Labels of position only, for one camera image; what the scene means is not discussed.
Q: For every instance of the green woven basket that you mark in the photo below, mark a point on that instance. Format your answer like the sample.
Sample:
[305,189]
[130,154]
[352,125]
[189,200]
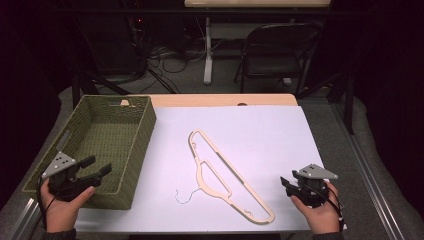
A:
[110,140]

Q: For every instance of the cream plastic clothes hanger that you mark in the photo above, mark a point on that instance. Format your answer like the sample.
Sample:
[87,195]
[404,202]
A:
[202,176]

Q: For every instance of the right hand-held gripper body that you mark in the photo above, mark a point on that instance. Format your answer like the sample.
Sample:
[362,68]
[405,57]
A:
[311,190]

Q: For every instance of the person's right hand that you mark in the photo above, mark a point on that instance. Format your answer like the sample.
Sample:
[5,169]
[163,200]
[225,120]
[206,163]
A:
[321,218]

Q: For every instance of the white table sheet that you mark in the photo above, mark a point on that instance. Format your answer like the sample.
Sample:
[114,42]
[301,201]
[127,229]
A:
[266,140]

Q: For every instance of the black stand legs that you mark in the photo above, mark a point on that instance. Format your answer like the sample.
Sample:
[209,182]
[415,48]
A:
[346,100]
[88,85]

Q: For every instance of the person's left hand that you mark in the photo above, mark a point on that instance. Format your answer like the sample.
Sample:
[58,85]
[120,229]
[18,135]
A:
[61,213]

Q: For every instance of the black folding chair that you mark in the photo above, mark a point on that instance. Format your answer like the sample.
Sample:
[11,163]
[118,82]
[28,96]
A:
[276,46]

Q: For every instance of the light wooden table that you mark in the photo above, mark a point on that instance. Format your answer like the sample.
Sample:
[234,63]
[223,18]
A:
[216,100]

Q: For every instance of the white desk with metal leg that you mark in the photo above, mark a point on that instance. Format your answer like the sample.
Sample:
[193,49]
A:
[208,60]

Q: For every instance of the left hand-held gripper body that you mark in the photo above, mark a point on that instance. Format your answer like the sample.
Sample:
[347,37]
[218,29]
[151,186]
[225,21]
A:
[63,185]

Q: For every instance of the aluminium frame rail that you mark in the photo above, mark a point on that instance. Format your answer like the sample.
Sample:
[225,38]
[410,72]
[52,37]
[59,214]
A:
[25,220]
[370,173]

